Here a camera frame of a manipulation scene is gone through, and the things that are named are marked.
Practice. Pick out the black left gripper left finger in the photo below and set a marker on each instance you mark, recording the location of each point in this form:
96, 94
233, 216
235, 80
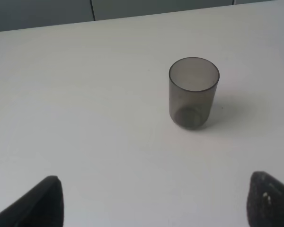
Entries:
42, 206

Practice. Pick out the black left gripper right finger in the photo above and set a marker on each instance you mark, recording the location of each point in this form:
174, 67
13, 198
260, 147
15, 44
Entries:
265, 201

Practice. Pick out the grey translucent plastic cup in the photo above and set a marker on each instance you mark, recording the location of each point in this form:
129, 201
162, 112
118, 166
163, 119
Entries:
192, 85

